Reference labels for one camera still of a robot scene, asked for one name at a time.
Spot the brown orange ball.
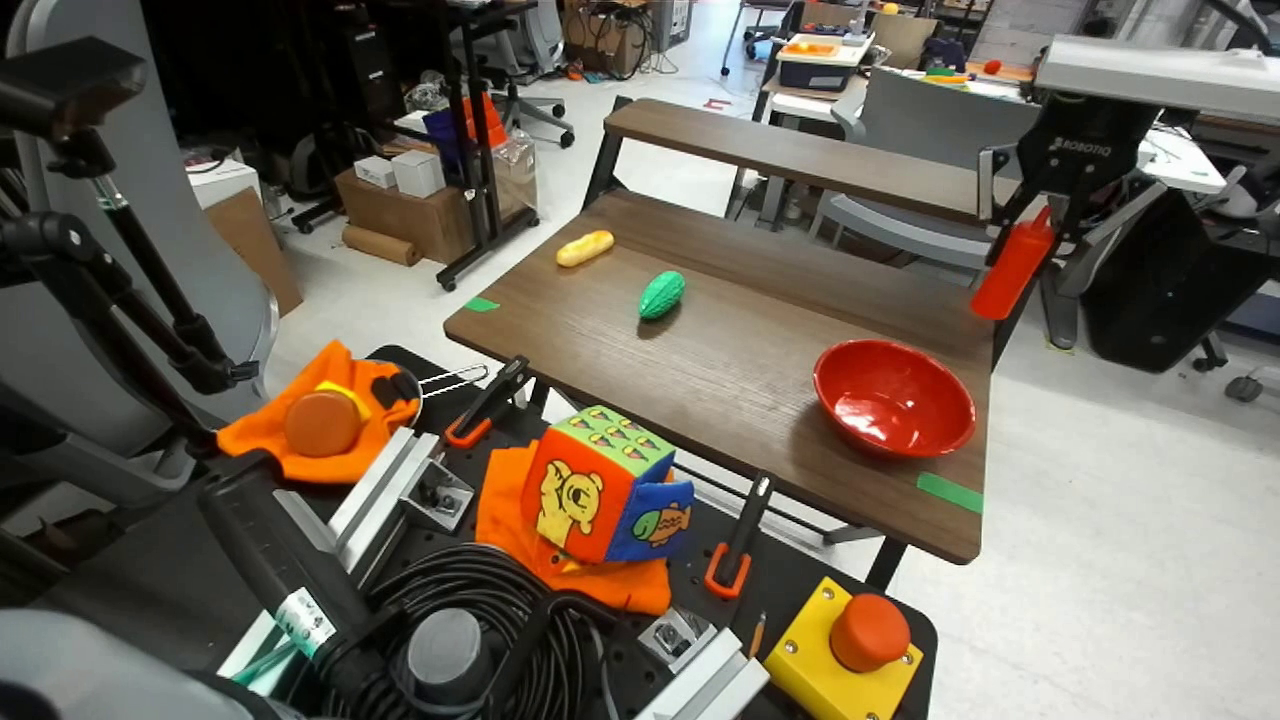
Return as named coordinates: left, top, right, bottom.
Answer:
left=281, top=389, right=370, bottom=462

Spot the black clamp orange handle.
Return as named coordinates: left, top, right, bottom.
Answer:
left=442, top=354, right=532, bottom=451
left=702, top=474, right=778, bottom=605

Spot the small printed card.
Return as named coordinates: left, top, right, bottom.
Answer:
left=402, top=462, right=480, bottom=535
left=636, top=605, right=722, bottom=677

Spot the black camera tripod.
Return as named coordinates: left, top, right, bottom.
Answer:
left=0, top=38, right=266, bottom=403

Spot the black cable coil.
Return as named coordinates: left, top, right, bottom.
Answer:
left=311, top=535, right=633, bottom=720

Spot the plain cardboard box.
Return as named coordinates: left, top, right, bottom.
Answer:
left=198, top=185, right=308, bottom=322

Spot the orange plastic bowl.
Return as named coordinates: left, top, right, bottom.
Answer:
left=813, top=336, right=982, bottom=463

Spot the red sauce bottle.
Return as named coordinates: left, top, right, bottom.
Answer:
left=970, top=196, right=1064, bottom=326

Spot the grey chair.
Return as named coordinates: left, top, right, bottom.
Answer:
left=813, top=63, right=1057, bottom=277

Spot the green toy vegetable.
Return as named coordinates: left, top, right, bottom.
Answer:
left=633, top=269, right=693, bottom=326

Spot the yellow toy corn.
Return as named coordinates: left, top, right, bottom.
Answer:
left=554, top=229, right=620, bottom=274

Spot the brown cardboard roll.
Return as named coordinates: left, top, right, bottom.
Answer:
left=341, top=220, right=426, bottom=269

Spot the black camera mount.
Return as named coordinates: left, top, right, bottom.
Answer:
left=0, top=451, right=384, bottom=720

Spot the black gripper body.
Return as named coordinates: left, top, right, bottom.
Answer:
left=1015, top=94, right=1161, bottom=203

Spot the black bag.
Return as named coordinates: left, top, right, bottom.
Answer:
left=1075, top=185, right=1280, bottom=378

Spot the orange cloth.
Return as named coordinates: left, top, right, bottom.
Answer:
left=471, top=441, right=682, bottom=622
left=212, top=336, right=426, bottom=487

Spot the white box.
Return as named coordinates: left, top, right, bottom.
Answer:
left=353, top=145, right=454, bottom=203

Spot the yellow emergency stop box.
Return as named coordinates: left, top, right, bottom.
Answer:
left=759, top=574, right=930, bottom=720

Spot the aluminium extrusion bar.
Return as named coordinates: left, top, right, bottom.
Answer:
left=324, top=427, right=445, bottom=577
left=636, top=625, right=778, bottom=720

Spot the black perforated base board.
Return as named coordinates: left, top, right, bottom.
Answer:
left=198, top=341, right=940, bottom=720

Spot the grey round knob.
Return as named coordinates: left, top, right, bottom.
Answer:
left=402, top=605, right=492, bottom=714

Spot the wide brown cardboard box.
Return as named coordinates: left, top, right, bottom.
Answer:
left=333, top=133, right=539, bottom=269

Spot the long green tape strip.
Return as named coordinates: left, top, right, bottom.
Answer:
left=911, top=467, right=988, bottom=518

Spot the black metal stand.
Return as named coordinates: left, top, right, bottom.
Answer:
left=434, top=0, right=548, bottom=295

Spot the colourful toy cube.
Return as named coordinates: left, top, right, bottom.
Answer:
left=518, top=403, right=702, bottom=570

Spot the black table leg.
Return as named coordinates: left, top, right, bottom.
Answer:
left=859, top=532, right=911, bottom=595

